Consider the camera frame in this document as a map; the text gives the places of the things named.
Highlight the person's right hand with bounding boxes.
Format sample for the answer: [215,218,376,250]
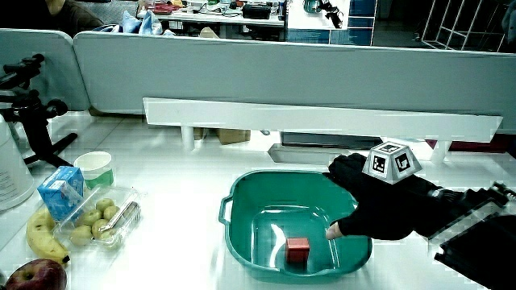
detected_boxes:
[322,140,441,242]

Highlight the red block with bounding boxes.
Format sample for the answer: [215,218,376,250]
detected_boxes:
[285,237,311,264]

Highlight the grey flat tray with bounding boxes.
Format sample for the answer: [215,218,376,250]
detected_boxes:
[268,143,366,166]

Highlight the green plastic basin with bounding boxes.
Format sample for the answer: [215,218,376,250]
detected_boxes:
[218,169,373,284]

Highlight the white desk shelf riser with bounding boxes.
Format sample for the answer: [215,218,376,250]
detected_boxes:
[143,97,504,164]

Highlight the brown cardboard box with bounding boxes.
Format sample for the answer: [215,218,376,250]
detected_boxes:
[217,128,252,146]

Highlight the long grey partition panel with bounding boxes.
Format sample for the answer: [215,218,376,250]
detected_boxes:
[73,31,516,135]

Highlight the white and blue poster board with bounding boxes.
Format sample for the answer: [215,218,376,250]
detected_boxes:
[285,0,378,47]

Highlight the black bag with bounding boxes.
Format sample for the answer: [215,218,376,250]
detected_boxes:
[241,3,273,20]

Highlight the clear plastic fruit container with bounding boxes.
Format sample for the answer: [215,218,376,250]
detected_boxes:
[53,184,143,249]

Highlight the cluttered white background desk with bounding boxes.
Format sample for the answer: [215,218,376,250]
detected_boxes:
[136,0,285,41]

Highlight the white and green paper cup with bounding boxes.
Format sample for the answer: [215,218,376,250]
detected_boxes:
[73,151,114,190]

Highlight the light blue cloth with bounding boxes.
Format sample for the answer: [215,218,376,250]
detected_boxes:
[119,10,164,35]

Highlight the blue milk carton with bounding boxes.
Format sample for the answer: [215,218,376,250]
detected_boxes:
[36,165,85,222]

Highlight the yellow banana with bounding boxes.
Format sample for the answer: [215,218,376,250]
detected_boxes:
[26,207,71,266]

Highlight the red apple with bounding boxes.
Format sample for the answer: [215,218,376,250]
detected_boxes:
[4,259,68,290]

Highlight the white plastic bucket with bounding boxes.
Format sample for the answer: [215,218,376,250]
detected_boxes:
[0,114,36,211]

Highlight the short grey partition panel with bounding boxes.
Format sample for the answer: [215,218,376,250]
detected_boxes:
[0,27,90,112]

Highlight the white wire rack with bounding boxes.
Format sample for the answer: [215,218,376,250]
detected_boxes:
[421,0,511,52]

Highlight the black camera tripod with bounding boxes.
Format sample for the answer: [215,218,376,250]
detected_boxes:
[0,53,79,168]

